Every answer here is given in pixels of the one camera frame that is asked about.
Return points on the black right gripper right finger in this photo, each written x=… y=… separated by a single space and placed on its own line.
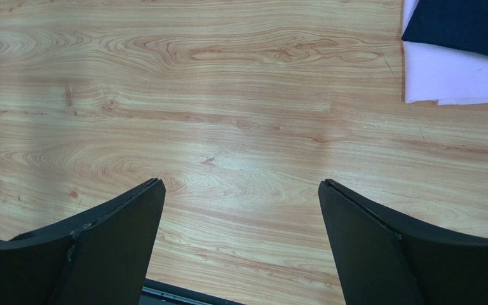
x=383 y=256

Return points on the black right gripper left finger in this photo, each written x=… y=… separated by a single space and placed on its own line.
x=99 y=256

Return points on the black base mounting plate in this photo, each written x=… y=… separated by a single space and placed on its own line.
x=155 y=292

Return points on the folded pink t-shirt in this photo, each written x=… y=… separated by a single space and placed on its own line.
x=444 y=75

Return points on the folded navy t-shirt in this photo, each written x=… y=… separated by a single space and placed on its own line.
x=460 y=25

